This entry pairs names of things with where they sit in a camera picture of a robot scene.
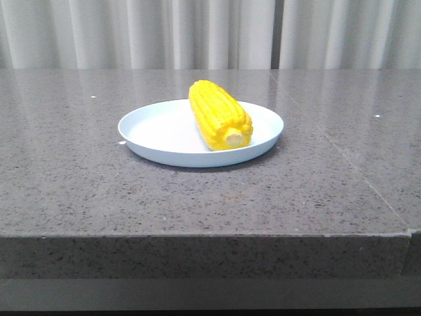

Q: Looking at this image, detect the yellow corn cob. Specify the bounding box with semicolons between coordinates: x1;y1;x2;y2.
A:
189;80;253;151

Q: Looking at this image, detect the light blue round plate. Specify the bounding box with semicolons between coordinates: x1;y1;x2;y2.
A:
118;99;284;168

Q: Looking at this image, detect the white pleated curtain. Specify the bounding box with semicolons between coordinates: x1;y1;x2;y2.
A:
1;1;420;70

